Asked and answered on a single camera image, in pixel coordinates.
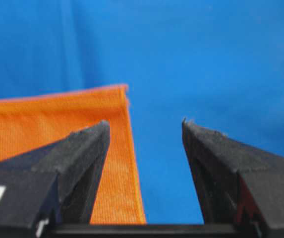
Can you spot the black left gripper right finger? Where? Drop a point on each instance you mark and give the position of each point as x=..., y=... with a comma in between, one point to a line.
x=235, y=182

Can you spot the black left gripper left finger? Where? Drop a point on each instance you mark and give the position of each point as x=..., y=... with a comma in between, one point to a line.
x=53, y=184

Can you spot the orange microfiber towel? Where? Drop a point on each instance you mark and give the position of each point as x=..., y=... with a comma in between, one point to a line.
x=29, y=123

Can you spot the blue table cloth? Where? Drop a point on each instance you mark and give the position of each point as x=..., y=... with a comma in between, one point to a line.
x=219, y=63

